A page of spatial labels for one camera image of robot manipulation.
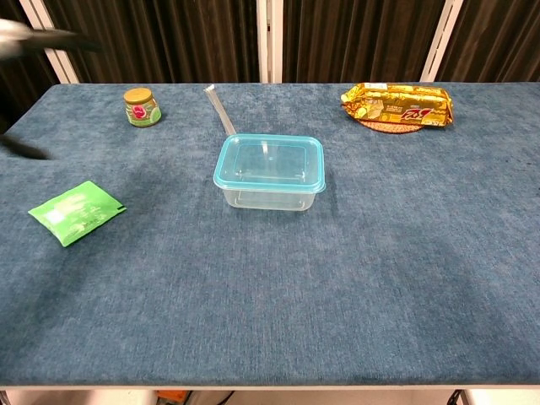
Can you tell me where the round woven brown coaster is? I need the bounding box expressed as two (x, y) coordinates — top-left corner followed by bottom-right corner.
(356, 117), (425, 134)

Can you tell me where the gold biscuit packet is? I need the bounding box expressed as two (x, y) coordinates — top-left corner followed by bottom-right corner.
(340, 83), (456, 127)

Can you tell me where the black pleated curtain panel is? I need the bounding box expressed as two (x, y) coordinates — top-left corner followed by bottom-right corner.
(436, 0), (540, 84)
(281, 0), (446, 84)
(41, 0), (259, 84)
(0, 0), (58, 127)

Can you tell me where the clear plastic straw tube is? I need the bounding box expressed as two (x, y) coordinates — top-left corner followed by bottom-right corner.
(203, 84), (237, 137)

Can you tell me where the clear plastic container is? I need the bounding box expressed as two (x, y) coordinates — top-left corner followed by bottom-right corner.
(219, 138), (321, 212)

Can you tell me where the white diagonal frame post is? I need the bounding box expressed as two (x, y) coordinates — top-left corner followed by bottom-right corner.
(19, 0), (80, 84)
(420, 0), (465, 84)

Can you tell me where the blue tablecloth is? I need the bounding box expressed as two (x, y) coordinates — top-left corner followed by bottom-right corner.
(0, 82), (540, 387)

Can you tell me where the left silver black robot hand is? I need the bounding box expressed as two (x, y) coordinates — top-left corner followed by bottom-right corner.
(0, 19), (102, 160)

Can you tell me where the white vertical frame post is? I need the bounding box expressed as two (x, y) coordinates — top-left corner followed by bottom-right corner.
(256, 0), (284, 84)

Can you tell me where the green sachet packet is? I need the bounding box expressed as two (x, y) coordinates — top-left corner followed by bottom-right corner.
(27, 180), (127, 248)

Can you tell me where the small jar with yellow lid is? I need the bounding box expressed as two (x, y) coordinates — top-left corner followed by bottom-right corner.
(123, 87), (163, 127)

